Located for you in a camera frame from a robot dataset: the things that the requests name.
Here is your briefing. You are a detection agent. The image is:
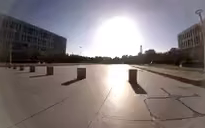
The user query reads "row of dark bollards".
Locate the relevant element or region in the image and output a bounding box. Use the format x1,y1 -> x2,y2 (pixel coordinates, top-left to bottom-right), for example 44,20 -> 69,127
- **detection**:
7,63 -> 138,85

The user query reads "distant slender tower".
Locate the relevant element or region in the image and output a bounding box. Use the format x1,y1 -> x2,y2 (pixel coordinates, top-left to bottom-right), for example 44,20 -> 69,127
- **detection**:
139,44 -> 144,56

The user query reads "distant row of trees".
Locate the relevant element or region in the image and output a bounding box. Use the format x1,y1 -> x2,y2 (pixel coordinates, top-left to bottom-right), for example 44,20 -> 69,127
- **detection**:
39,47 -> 205,66

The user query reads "grey paved plaza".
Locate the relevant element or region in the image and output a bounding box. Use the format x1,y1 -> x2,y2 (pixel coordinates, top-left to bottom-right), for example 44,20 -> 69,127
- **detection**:
0,63 -> 205,128

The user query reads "large glass-fronted building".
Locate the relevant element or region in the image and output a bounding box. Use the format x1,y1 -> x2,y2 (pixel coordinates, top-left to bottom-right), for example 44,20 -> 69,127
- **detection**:
0,11 -> 68,64

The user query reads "raised paved platform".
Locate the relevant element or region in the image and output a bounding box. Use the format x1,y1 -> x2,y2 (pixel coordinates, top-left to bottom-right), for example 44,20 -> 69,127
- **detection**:
129,63 -> 205,89

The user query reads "pale multi-storey building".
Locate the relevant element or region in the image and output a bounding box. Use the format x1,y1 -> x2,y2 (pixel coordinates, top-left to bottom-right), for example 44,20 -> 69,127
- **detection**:
176,13 -> 205,69

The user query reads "tall street lamp pole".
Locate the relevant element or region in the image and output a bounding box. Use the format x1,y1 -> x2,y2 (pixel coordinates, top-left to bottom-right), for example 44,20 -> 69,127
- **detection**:
194,8 -> 205,73

